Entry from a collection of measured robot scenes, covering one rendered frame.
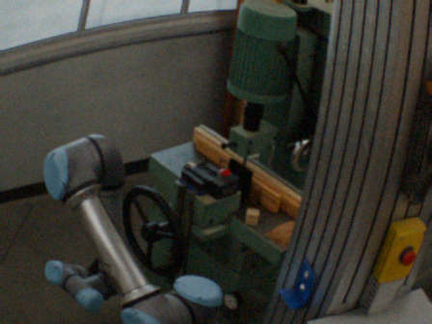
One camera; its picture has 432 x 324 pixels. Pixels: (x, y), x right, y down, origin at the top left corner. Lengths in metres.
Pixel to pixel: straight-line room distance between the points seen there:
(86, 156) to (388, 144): 0.79
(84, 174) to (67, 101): 1.96
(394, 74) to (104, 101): 2.75
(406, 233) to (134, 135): 2.81
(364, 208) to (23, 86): 2.45
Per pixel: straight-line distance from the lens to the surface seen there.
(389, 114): 1.27
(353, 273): 1.46
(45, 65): 3.57
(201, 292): 1.81
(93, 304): 2.02
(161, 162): 2.57
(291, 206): 2.41
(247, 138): 2.42
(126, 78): 3.86
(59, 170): 1.77
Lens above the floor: 2.20
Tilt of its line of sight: 30 degrees down
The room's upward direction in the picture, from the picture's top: 9 degrees clockwise
